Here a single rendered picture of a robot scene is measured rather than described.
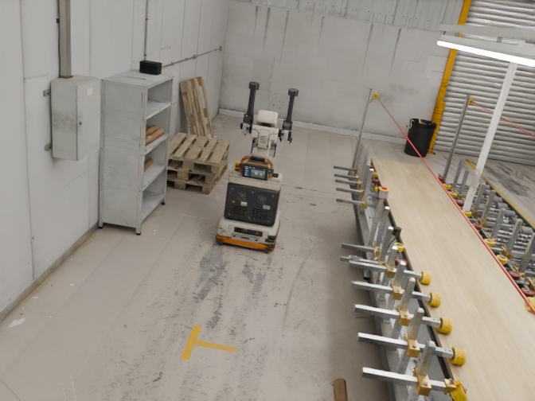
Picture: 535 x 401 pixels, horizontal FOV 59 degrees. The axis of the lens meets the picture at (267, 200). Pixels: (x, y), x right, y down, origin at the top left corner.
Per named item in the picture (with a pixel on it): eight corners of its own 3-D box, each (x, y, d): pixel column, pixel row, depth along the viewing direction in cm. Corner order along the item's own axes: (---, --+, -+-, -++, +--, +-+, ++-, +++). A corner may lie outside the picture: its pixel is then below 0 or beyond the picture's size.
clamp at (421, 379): (415, 395, 205) (419, 385, 204) (410, 372, 218) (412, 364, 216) (430, 397, 205) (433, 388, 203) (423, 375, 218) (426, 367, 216)
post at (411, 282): (388, 352, 267) (409, 279, 249) (387, 348, 270) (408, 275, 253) (394, 352, 267) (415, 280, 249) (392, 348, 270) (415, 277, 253)
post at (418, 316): (393, 387, 245) (417, 310, 227) (392, 382, 248) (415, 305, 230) (400, 388, 245) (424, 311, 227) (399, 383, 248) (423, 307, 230)
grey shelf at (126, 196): (98, 227, 496) (99, 79, 438) (130, 197, 579) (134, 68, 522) (139, 235, 494) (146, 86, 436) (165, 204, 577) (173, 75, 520)
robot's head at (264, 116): (275, 123, 490) (278, 110, 496) (255, 120, 492) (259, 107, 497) (275, 130, 504) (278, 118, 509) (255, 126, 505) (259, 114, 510)
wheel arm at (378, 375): (361, 376, 209) (363, 371, 208) (361, 372, 212) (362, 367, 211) (444, 392, 208) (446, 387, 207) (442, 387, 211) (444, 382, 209)
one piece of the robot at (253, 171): (271, 185, 477) (273, 169, 460) (236, 179, 479) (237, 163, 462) (272, 178, 484) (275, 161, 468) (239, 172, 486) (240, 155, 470)
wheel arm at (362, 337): (357, 341, 232) (359, 336, 231) (357, 336, 236) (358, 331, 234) (458, 360, 230) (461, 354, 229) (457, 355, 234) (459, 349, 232)
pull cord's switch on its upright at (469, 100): (441, 188, 564) (469, 95, 523) (439, 184, 578) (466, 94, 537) (448, 189, 564) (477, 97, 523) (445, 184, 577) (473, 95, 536)
